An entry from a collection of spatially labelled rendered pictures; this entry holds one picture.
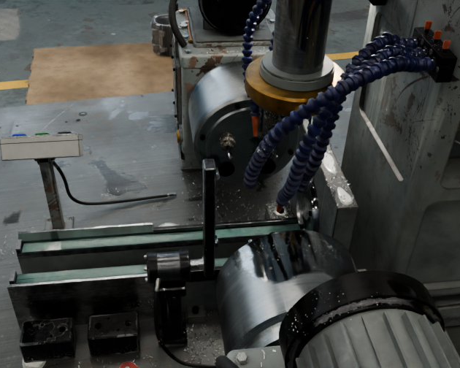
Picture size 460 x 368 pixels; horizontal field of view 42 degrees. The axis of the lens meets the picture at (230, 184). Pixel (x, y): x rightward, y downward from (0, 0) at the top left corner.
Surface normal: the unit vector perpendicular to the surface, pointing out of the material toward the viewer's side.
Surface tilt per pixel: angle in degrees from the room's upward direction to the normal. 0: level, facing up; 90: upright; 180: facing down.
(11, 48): 0
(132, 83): 0
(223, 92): 24
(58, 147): 57
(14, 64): 0
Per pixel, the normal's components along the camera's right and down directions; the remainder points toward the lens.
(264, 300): -0.50, -0.63
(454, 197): 0.14, 0.62
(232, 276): -0.79, -0.40
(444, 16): -0.99, 0.06
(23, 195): 0.03, -0.78
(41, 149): 0.13, 0.09
